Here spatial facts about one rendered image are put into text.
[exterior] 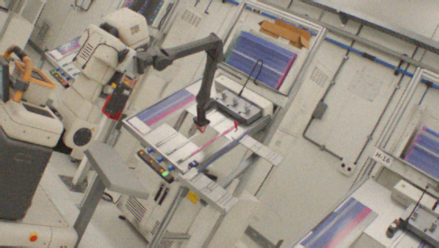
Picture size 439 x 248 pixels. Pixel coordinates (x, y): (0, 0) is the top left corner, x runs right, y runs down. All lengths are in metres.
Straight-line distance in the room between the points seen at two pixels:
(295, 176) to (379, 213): 2.09
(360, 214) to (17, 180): 1.66
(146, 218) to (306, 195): 1.73
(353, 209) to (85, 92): 1.47
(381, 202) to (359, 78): 2.08
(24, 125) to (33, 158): 0.18
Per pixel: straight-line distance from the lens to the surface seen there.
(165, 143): 2.76
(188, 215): 2.90
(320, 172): 4.25
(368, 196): 2.44
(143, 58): 2.03
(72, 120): 2.20
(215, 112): 2.93
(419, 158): 2.43
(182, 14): 3.98
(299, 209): 4.30
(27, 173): 2.01
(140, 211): 3.20
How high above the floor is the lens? 1.34
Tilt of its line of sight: 6 degrees down
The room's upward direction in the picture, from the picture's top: 29 degrees clockwise
